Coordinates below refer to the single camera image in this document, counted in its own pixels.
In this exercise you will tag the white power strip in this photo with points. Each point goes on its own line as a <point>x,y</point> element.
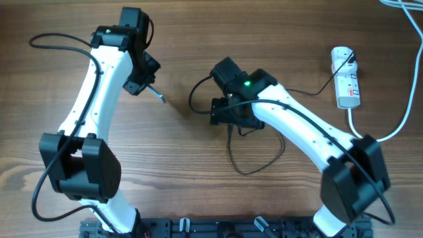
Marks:
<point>344,67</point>

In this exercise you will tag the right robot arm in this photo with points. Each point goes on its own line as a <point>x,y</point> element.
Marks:
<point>354,174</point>

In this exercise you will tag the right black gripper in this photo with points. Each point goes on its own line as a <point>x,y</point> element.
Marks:
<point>225,116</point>

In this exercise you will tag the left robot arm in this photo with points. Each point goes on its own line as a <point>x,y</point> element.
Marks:
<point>78,161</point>

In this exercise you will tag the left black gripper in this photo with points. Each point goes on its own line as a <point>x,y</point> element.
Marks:
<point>134,88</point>

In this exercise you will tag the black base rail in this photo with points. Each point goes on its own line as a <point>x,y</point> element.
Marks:
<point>213,228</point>

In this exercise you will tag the turquoise screen smartphone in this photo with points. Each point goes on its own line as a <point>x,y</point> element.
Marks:
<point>156,93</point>

